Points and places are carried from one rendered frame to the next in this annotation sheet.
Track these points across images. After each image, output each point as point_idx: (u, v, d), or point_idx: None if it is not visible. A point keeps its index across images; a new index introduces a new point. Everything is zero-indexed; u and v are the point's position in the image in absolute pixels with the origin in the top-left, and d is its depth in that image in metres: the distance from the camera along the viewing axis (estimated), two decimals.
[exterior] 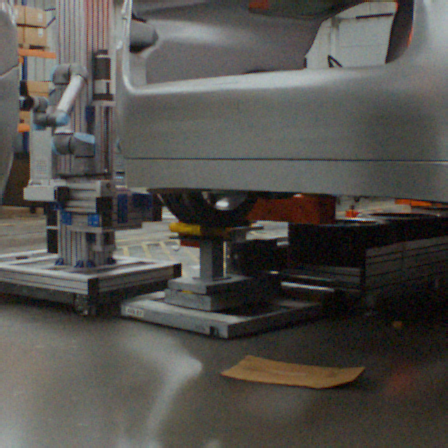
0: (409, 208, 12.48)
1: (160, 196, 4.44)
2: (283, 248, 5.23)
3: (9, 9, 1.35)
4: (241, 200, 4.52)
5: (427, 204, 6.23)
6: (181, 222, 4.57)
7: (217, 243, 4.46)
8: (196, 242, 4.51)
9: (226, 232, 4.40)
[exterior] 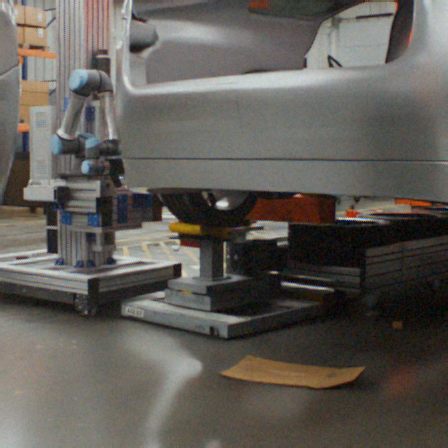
0: (409, 208, 12.48)
1: (160, 196, 4.44)
2: (283, 248, 5.23)
3: (9, 9, 1.35)
4: (241, 200, 4.52)
5: (427, 204, 6.23)
6: (181, 222, 4.57)
7: (217, 243, 4.46)
8: (196, 242, 4.51)
9: (226, 232, 4.40)
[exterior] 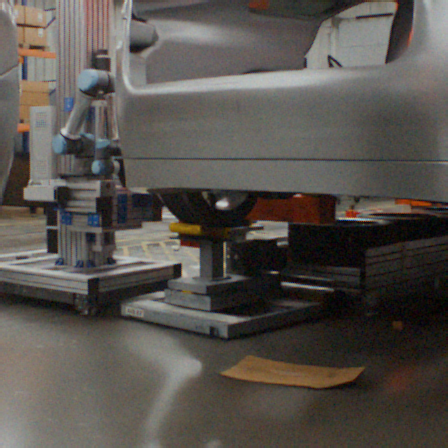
0: (409, 208, 12.48)
1: (160, 196, 4.44)
2: (283, 248, 5.23)
3: (9, 9, 1.35)
4: (241, 200, 4.52)
5: (427, 204, 6.23)
6: (181, 222, 4.57)
7: (217, 243, 4.46)
8: (196, 242, 4.51)
9: (226, 232, 4.40)
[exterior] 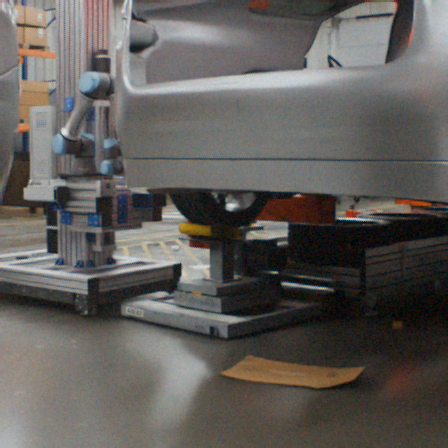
0: (409, 208, 12.48)
1: (170, 196, 4.39)
2: (283, 248, 5.23)
3: (9, 9, 1.35)
4: (252, 200, 4.47)
5: (427, 204, 6.23)
6: (191, 223, 4.51)
7: (228, 244, 4.41)
8: (206, 243, 4.46)
9: (236, 233, 4.35)
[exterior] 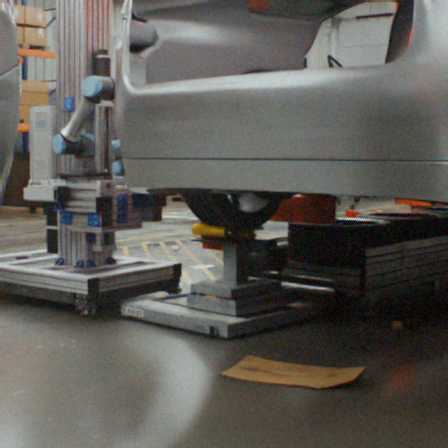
0: (409, 208, 12.48)
1: (183, 197, 4.32)
2: (283, 248, 5.23)
3: (9, 9, 1.35)
4: (266, 201, 4.40)
5: (427, 204, 6.23)
6: (204, 224, 4.44)
7: (242, 245, 4.34)
8: (219, 244, 4.39)
9: (250, 234, 4.28)
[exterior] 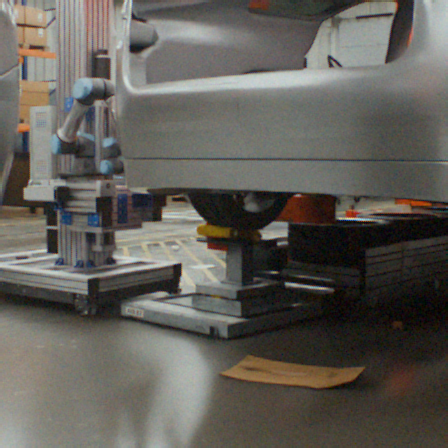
0: (409, 208, 12.48)
1: (188, 197, 4.29)
2: (283, 248, 5.23)
3: (9, 9, 1.35)
4: (271, 201, 4.37)
5: (427, 204, 6.23)
6: (209, 224, 4.42)
7: (247, 246, 4.31)
8: (225, 245, 4.36)
9: (256, 235, 4.25)
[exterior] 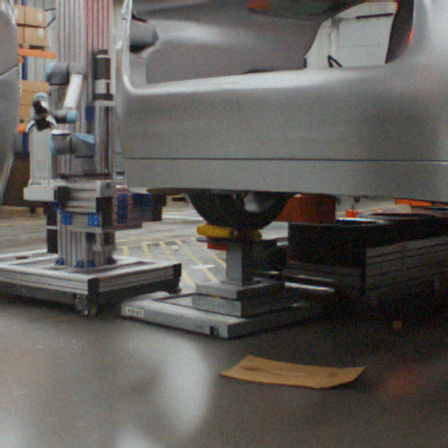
0: (409, 208, 12.48)
1: (188, 197, 4.29)
2: (283, 248, 5.23)
3: (9, 9, 1.35)
4: (271, 201, 4.37)
5: (427, 204, 6.23)
6: (209, 224, 4.42)
7: (247, 246, 4.31)
8: (225, 245, 4.36)
9: (256, 235, 4.25)
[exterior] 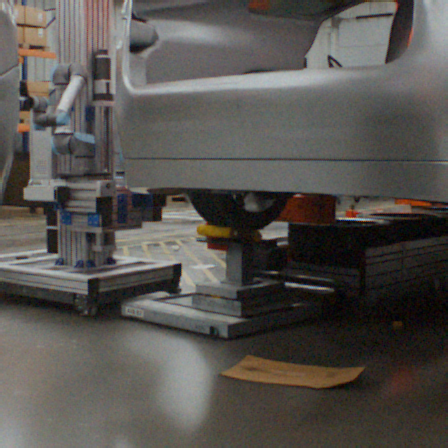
0: (409, 208, 12.48)
1: (188, 197, 4.29)
2: (283, 248, 5.23)
3: (9, 9, 1.35)
4: (271, 201, 4.37)
5: (427, 204, 6.23)
6: (209, 224, 4.42)
7: (247, 246, 4.31)
8: (225, 245, 4.36)
9: (256, 235, 4.25)
